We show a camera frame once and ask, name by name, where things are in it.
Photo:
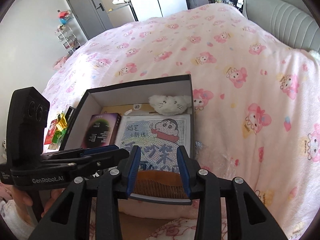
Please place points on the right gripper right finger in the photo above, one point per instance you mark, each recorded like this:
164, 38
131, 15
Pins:
188, 169

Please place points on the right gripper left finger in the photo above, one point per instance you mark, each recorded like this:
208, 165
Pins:
128, 173

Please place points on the brown wooden comb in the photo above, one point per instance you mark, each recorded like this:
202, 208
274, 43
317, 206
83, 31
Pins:
160, 184

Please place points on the cartoon bead art kit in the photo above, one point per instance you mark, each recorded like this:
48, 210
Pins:
158, 137

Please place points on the black screen protector box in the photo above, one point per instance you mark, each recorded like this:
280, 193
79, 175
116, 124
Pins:
101, 130

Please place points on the white plush cat toy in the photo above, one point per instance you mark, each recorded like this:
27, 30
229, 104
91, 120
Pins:
170, 105

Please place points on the person's left hand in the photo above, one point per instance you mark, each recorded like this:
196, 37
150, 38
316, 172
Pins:
23, 200

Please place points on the red snack packet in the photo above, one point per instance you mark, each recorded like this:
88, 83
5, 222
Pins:
50, 133

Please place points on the green yellow snack bag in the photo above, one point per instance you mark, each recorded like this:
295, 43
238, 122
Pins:
61, 128

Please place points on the black cardboard shoe box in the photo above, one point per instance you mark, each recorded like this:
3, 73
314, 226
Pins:
127, 99

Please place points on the pink cartoon bed blanket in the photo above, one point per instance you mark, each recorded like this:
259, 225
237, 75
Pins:
256, 100

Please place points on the pink plush pile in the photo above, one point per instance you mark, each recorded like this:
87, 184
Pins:
60, 62

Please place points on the grey refrigerator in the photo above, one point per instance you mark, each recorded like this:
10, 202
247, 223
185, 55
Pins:
119, 12

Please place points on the grey door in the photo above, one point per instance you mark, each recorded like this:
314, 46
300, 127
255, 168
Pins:
91, 16

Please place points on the grey padded headboard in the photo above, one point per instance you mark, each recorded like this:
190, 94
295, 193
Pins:
290, 21

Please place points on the white wire shelf rack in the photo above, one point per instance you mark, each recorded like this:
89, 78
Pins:
65, 33

